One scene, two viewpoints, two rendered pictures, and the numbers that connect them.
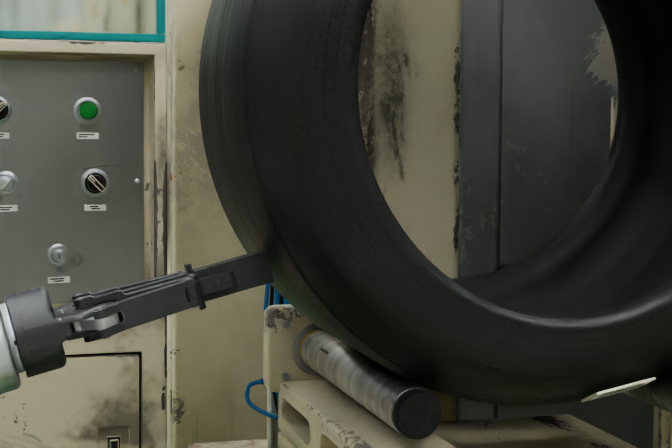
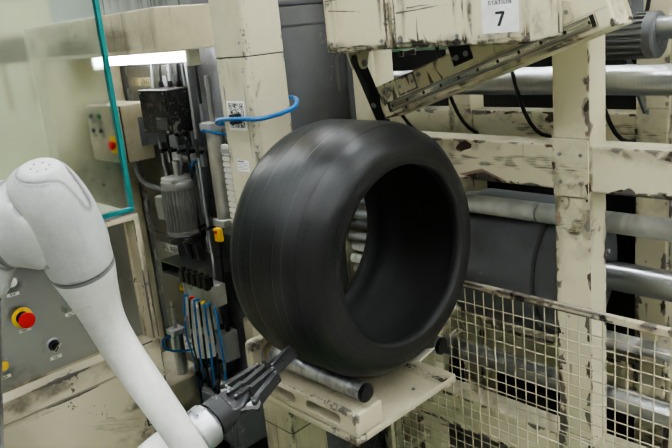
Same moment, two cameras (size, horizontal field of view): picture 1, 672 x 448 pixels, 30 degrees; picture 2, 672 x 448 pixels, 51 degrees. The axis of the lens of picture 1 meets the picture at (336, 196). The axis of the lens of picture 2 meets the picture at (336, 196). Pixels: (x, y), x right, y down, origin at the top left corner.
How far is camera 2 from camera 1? 0.84 m
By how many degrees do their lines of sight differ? 29
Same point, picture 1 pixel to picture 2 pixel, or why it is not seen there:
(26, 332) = (225, 420)
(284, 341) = (258, 355)
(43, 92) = not seen: hidden behind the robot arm
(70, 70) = not seen: hidden behind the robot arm
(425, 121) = not seen: hidden behind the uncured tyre
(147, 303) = (267, 389)
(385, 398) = (350, 389)
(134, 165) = (127, 272)
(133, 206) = (130, 291)
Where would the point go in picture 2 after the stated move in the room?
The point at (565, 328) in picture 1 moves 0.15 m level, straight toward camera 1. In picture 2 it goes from (410, 344) to (439, 372)
